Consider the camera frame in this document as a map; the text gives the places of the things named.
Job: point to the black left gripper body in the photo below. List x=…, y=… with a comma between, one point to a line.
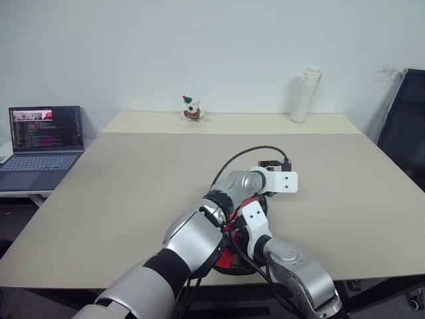
x=271, y=194

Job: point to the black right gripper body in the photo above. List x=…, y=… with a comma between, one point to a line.
x=240, y=237

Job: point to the red and black object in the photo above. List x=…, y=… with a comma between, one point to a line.
x=229, y=262

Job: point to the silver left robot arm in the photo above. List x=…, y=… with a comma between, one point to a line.
x=192, y=239

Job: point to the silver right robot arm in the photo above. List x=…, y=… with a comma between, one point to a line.
x=299, y=276

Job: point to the white water bottle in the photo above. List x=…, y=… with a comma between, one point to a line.
x=303, y=96

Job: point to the white dog plush toy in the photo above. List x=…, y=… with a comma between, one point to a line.
x=192, y=109

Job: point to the black caster wheel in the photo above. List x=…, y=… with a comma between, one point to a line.
x=416, y=299
x=353, y=285

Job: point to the black mesh office chair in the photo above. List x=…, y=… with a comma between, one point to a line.
x=405, y=126

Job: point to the grey open laptop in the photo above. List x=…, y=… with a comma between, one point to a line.
x=43, y=146

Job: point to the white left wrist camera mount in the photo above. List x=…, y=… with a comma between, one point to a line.
x=282, y=181

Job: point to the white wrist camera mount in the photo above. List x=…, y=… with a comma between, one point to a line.
x=282, y=181
x=255, y=222

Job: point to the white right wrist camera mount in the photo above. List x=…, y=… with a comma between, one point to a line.
x=255, y=222

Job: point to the black table frame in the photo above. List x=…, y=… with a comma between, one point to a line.
x=66, y=299

